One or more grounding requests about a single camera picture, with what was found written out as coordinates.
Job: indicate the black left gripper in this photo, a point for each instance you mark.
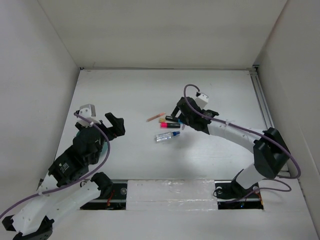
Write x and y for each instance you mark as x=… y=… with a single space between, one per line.
x=118 y=128

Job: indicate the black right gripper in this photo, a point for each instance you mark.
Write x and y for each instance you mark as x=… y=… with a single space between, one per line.
x=182 y=117

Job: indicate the orange highlighter pen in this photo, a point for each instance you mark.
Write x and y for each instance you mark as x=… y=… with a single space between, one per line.
x=156 y=116

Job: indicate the teal plastic cup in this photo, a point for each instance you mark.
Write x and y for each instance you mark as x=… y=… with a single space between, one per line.
x=89 y=142

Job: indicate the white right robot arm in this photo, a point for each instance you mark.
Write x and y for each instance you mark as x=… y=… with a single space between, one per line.
x=270 y=153

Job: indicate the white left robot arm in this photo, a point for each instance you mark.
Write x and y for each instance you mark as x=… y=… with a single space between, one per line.
x=72 y=180

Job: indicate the black blue yellow marker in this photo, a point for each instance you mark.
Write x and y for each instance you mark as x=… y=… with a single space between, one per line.
x=170 y=119

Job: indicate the black pink marker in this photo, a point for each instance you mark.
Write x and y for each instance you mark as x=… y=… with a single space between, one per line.
x=168 y=125

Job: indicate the clear blue-tipped pen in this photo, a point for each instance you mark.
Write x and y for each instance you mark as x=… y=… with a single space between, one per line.
x=166 y=136

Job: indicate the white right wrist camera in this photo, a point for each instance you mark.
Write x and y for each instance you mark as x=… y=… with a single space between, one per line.
x=201 y=99

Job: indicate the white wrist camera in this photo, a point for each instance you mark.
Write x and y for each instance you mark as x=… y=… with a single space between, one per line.
x=86 y=113
x=201 y=99

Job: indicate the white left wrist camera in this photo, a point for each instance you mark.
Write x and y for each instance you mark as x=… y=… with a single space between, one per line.
x=86 y=113

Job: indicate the aluminium rail right edge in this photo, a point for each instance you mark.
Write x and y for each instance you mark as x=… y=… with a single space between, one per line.
x=262 y=102

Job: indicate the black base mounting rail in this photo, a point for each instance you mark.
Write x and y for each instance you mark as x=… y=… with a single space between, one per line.
x=171 y=195

